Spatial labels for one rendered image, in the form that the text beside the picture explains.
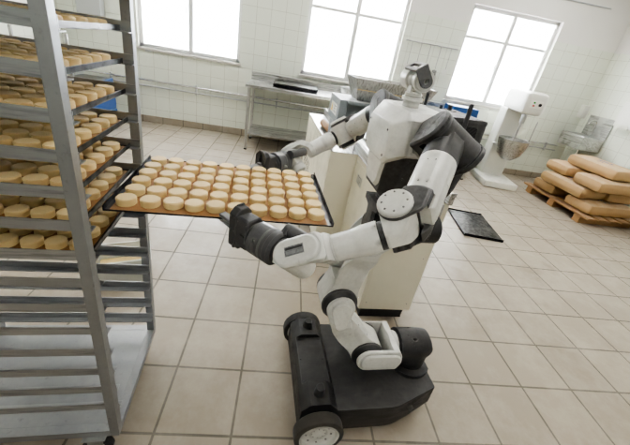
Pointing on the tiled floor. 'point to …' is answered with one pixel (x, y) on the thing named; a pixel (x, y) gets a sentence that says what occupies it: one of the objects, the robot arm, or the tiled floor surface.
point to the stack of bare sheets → (473, 225)
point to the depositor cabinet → (330, 174)
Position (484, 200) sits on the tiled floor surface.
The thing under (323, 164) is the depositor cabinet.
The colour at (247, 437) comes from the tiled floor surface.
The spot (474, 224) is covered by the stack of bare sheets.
